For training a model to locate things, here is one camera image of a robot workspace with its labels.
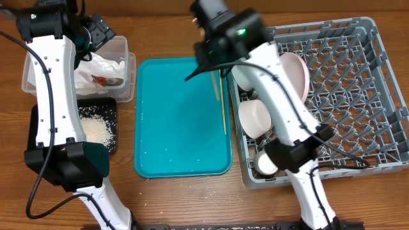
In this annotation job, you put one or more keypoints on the black plastic bin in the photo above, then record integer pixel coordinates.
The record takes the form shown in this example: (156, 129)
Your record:
(31, 143)

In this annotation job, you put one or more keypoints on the wooden chopstick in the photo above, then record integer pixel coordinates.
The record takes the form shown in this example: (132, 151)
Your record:
(215, 85)
(222, 101)

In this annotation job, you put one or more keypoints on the white plastic wrapper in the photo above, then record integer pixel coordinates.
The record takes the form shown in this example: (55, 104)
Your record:
(92, 76)

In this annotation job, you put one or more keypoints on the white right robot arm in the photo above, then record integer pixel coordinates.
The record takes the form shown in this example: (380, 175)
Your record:
(241, 42)

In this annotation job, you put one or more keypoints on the pile of rice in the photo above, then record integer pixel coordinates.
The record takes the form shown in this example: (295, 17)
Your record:
(100, 125)

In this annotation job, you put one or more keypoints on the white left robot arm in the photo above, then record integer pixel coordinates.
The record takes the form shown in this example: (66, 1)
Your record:
(59, 35)

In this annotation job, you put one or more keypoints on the clear plastic bin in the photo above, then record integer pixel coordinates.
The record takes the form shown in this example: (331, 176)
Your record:
(114, 50)

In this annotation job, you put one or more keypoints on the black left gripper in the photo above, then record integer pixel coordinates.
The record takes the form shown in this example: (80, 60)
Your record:
(100, 30)

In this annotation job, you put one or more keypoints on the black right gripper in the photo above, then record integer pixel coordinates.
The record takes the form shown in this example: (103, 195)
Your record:
(209, 61)

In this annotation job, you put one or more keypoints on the grey dishwasher rack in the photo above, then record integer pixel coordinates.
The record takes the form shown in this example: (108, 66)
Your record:
(354, 89)

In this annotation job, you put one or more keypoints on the cardboard box wall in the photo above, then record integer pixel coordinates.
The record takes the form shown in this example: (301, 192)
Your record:
(337, 9)

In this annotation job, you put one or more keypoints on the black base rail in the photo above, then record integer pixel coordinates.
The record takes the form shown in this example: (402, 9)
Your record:
(343, 225)

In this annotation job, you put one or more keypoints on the small pink plate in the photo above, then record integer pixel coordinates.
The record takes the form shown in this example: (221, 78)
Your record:
(254, 118)

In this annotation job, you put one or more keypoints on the grey bowl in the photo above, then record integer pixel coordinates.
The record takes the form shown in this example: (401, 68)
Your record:
(243, 77)

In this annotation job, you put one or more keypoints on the large pink plate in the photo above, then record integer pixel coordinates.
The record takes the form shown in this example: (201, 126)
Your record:
(297, 72)

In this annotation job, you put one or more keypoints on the teal plastic tray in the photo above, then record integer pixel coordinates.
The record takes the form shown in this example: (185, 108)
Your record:
(178, 123)

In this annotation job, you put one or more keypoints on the white cup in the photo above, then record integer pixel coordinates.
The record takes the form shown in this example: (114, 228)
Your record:
(263, 164)

